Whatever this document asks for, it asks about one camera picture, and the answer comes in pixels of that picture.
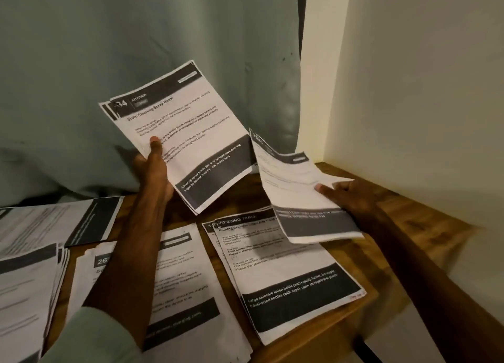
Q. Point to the person's right hand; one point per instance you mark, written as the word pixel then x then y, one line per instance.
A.
pixel 350 200

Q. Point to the person's left hand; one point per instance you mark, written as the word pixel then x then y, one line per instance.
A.
pixel 156 174

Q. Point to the Wipe Wall Tiles paper stack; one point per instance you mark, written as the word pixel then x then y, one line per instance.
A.
pixel 303 197

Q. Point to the person's left forearm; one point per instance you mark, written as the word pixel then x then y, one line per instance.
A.
pixel 126 280

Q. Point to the person's right forearm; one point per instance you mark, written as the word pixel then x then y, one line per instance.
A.
pixel 433 288

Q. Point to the pale green curtain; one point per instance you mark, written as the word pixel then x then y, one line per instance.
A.
pixel 94 59

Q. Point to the black bar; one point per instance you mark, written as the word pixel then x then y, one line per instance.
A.
pixel 366 351

